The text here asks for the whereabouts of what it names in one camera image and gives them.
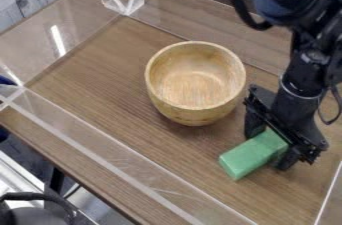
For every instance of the brown wooden bowl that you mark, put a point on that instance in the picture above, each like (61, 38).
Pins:
(196, 79)

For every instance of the black table leg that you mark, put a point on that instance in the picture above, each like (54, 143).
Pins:
(57, 180)

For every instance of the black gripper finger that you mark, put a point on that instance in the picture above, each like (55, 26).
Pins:
(254, 124)
(289, 159)

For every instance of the black metal bracket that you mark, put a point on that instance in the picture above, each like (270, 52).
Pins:
(81, 218)

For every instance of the green rectangular block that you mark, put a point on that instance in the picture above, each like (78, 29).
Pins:
(253, 154)

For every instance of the clear acrylic tray wall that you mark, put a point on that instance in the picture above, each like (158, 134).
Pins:
(79, 108)

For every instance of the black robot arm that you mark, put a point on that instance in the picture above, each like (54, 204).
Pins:
(314, 22)

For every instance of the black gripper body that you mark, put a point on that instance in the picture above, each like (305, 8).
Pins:
(289, 115)

